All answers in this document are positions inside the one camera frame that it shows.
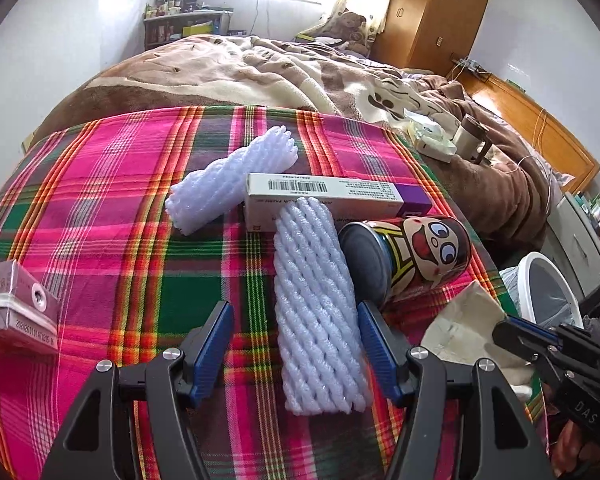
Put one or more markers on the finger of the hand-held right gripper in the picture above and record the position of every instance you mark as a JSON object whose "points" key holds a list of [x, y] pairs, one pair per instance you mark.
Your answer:
{"points": [[530, 324], [517, 341]]}

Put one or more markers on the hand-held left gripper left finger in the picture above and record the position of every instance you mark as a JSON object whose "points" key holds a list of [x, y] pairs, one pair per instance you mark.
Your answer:
{"points": [[210, 355]]}

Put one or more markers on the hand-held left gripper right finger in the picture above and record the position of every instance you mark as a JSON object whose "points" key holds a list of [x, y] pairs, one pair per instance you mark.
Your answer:
{"points": [[380, 355]]}

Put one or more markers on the white round trash bin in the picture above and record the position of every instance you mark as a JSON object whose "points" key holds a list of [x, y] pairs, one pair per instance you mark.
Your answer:
{"points": [[529, 272]]}

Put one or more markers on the pale blue foam net sleeve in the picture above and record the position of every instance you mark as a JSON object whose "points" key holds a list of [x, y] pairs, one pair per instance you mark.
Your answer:
{"points": [[315, 310], [230, 180]]}

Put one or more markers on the red cartoon face can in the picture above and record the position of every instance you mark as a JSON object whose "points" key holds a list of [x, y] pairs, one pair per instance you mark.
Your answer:
{"points": [[415, 255]]}

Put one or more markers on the long white purple box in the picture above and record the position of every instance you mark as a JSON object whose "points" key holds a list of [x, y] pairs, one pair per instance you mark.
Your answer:
{"points": [[330, 195]]}

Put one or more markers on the mauve drink carton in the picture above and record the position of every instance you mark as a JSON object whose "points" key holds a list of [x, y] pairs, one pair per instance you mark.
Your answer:
{"points": [[15, 310]]}

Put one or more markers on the grey bin liner bag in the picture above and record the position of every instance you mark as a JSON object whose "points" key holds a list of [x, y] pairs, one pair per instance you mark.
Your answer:
{"points": [[512, 285]]}

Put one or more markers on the white drawer cabinet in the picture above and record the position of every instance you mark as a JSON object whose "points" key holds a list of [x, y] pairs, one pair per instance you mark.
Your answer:
{"points": [[575, 235]]}

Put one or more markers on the pink green plaid cloth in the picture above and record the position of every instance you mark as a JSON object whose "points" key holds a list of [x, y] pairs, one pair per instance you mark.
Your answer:
{"points": [[130, 240]]}

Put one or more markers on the wooden headboard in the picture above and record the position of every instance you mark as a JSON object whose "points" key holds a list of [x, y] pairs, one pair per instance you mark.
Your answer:
{"points": [[530, 125]]}

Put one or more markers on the brown lidded mug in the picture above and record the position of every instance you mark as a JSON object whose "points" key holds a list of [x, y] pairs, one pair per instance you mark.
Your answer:
{"points": [[467, 132]]}

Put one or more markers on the white box on bed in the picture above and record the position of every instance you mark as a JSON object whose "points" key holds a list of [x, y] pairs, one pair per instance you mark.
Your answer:
{"points": [[430, 137]]}

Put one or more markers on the white power strip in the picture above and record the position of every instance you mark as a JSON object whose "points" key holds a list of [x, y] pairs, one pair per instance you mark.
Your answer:
{"points": [[467, 65]]}

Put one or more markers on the brown cream bed blanket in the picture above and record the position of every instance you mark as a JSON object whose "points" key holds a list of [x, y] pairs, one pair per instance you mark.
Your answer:
{"points": [[205, 70]]}

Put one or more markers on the wooden wardrobe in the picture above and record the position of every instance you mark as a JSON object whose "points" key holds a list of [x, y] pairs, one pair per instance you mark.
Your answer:
{"points": [[430, 15]]}

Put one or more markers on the cluttered shelf desk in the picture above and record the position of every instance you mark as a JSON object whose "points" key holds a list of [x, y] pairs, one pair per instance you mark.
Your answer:
{"points": [[180, 30]]}

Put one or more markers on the green box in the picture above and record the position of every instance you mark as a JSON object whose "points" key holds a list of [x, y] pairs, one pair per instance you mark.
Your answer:
{"points": [[306, 36]]}

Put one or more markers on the brown teddy bear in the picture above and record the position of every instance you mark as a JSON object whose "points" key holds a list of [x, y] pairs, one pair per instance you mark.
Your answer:
{"points": [[345, 27]]}

